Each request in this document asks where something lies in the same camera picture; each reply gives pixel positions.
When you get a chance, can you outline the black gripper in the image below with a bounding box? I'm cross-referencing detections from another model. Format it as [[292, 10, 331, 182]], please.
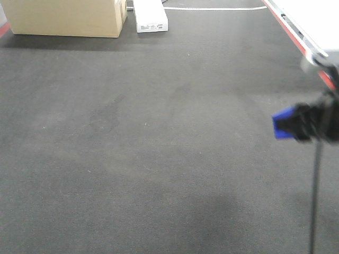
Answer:
[[289, 91, 338, 143]]

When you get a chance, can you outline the small blue plastic part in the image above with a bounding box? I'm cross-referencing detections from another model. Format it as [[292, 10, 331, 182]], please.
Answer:
[[272, 106, 297, 140]]

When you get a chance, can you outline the white whiteboard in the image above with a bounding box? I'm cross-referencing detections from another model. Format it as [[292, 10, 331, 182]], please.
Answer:
[[268, 0, 338, 65]]

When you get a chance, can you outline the long white flat box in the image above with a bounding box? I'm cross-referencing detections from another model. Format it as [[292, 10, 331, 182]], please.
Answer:
[[133, 0, 168, 33]]

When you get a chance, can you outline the large open cardboard box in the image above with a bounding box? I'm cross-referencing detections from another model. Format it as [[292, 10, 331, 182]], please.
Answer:
[[1, 0, 127, 38]]

